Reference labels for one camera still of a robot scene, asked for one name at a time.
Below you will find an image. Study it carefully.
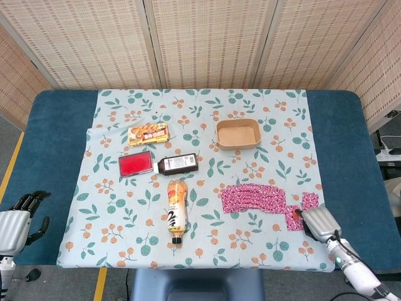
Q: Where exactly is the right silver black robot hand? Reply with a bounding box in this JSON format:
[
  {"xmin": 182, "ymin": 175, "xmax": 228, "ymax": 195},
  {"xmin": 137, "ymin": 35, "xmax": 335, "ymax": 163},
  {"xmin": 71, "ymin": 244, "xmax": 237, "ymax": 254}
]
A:
[{"xmin": 293, "ymin": 203, "xmax": 343, "ymax": 243}]

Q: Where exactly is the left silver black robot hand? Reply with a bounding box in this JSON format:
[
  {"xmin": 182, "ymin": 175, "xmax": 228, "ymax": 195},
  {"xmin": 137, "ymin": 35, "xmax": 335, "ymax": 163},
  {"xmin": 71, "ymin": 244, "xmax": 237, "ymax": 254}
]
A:
[{"xmin": 0, "ymin": 190, "xmax": 52, "ymax": 255}]

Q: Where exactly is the pink patterned cloth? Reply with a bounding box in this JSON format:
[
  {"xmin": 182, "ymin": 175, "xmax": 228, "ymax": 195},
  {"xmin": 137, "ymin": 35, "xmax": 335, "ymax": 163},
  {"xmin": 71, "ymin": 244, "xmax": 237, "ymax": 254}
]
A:
[{"xmin": 220, "ymin": 182, "xmax": 288, "ymax": 215}]

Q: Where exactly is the beige bag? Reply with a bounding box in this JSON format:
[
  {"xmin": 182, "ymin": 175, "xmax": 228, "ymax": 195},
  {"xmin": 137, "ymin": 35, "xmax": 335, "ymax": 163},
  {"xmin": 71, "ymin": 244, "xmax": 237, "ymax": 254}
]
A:
[{"xmin": 384, "ymin": 176, "xmax": 401, "ymax": 208}]

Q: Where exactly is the brown cardboard tray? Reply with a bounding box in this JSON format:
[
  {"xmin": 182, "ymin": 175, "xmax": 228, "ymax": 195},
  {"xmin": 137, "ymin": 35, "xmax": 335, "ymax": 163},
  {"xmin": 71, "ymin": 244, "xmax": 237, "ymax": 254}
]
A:
[{"xmin": 216, "ymin": 118, "xmax": 262, "ymax": 151}]

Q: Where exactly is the floral leaf print tablecloth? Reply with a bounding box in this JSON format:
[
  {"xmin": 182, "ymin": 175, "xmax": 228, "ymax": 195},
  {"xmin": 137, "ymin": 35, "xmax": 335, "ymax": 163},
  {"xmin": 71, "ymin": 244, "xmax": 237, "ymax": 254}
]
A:
[{"xmin": 56, "ymin": 88, "xmax": 336, "ymax": 272}]

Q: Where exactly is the red ink stamp pad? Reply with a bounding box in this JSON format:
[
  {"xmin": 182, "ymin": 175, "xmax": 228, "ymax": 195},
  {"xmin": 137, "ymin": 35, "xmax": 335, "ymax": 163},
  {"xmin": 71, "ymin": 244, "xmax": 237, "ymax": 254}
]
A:
[{"xmin": 118, "ymin": 150, "xmax": 155, "ymax": 179}]

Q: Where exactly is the woven bamboo screen panel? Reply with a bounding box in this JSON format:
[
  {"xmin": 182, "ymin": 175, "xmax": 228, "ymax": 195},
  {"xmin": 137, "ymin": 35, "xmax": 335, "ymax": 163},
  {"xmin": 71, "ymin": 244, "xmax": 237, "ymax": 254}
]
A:
[
  {"xmin": 325, "ymin": 0, "xmax": 401, "ymax": 134},
  {"xmin": 0, "ymin": 24, "xmax": 53, "ymax": 130},
  {"xmin": 143, "ymin": 0, "xmax": 279, "ymax": 90},
  {"xmin": 253, "ymin": 0, "xmax": 393, "ymax": 90},
  {"xmin": 0, "ymin": 0, "xmax": 157, "ymax": 90}
]

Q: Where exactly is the orange drink plastic bottle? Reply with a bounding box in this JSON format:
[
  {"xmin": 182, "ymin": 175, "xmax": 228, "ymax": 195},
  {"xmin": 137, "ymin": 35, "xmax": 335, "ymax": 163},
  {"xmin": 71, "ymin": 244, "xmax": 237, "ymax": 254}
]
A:
[{"xmin": 166, "ymin": 179, "xmax": 189, "ymax": 245}]

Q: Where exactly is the dark brown syrup bottle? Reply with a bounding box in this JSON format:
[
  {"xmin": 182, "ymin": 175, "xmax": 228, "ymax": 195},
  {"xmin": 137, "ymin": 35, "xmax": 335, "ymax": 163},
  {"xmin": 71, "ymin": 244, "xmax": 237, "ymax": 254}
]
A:
[{"xmin": 152, "ymin": 152, "xmax": 200, "ymax": 175}]

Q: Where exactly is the yellow curry box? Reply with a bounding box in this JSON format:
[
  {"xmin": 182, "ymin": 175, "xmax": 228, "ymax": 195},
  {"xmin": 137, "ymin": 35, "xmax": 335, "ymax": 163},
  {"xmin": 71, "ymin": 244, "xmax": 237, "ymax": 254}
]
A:
[{"xmin": 127, "ymin": 122, "xmax": 170, "ymax": 148}]

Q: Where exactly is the curved black floor cable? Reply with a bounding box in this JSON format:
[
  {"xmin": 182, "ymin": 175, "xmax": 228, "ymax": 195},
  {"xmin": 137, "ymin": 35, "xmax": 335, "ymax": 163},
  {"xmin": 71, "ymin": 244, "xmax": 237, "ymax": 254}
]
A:
[{"xmin": 325, "ymin": 291, "xmax": 361, "ymax": 301}]

